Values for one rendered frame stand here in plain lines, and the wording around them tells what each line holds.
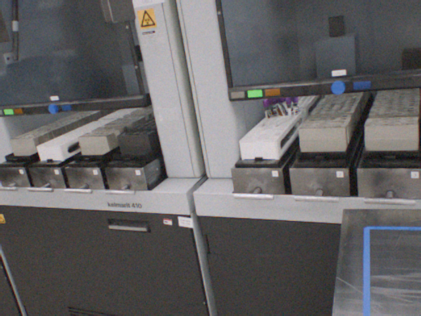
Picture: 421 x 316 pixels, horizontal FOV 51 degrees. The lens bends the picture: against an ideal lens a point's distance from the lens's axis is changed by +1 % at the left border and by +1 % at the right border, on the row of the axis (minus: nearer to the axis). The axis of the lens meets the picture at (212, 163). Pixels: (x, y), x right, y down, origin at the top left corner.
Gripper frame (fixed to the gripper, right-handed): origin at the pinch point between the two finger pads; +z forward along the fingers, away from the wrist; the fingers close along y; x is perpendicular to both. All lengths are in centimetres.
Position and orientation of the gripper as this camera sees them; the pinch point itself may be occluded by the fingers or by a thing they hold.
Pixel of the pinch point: (48, 18)
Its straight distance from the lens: 39.0
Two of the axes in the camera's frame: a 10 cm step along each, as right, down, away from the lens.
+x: 4.0, -3.6, 8.4
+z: 1.6, 9.3, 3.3
